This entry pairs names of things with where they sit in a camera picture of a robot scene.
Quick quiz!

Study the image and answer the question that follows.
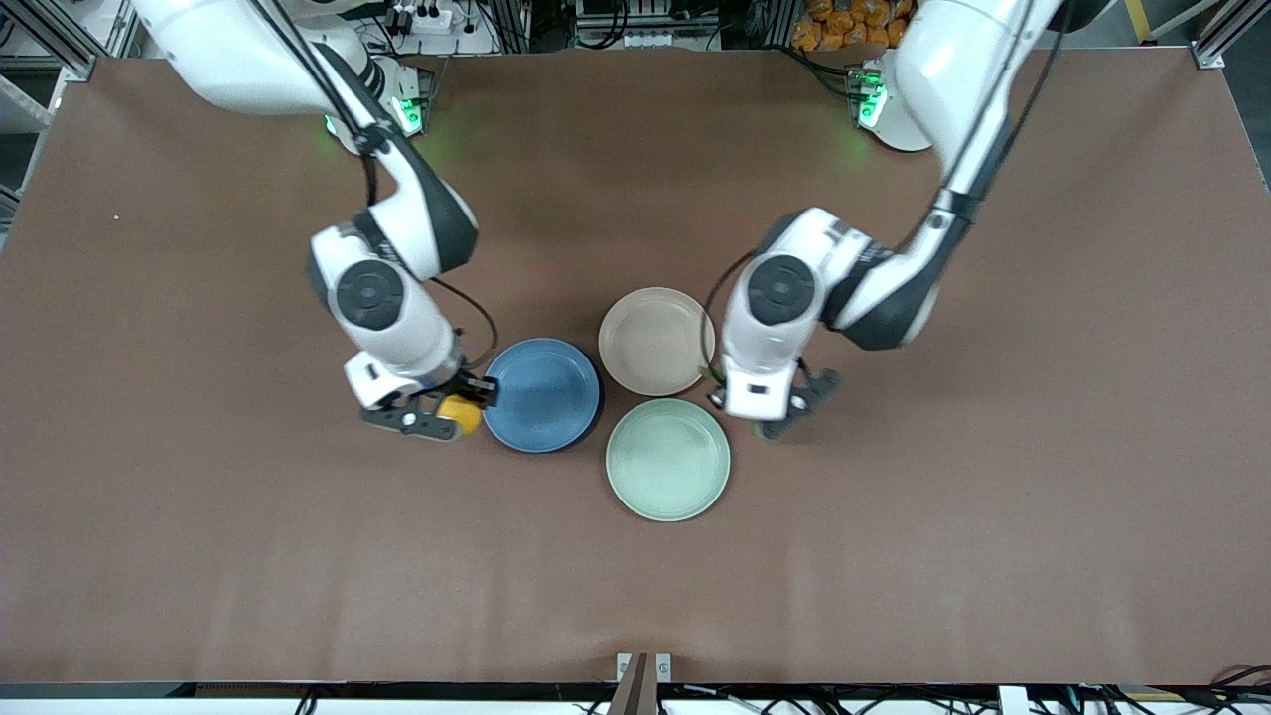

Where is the yellow lemon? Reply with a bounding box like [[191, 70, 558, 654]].
[[437, 394, 485, 438]]

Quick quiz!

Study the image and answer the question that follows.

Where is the blue plate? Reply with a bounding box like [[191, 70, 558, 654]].
[[483, 338, 603, 455]]

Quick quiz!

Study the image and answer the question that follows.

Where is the mint green plate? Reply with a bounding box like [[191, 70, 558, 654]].
[[606, 398, 732, 523]]

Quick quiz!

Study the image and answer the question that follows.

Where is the beige plate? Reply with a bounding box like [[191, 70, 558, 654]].
[[598, 287, 716, 397]]

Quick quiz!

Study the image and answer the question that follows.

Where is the white power strip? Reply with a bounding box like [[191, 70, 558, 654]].
[[389, 0, 460, 37]]

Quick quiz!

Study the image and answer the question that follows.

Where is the pile of orange objects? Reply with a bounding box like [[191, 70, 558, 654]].
[[791, 0, 915, 53]]

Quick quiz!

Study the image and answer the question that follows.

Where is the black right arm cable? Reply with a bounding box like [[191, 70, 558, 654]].
[[429, 276, 499, 376]]

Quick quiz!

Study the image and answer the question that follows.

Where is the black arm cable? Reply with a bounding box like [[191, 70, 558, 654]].
[[699, 250, 761, 383], [429, 276, 499, 376]]

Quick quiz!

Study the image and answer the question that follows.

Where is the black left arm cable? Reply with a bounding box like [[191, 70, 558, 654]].
[[699, 250, 761, 383]]

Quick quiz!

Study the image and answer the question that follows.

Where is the metal table edge bracket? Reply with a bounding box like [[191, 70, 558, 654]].
[[608, 652, 673, 715]]

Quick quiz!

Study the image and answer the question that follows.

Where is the aluminium frame profile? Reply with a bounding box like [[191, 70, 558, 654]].
[[0, 0, 100, 82], [1192, 0, 1271, 71]]

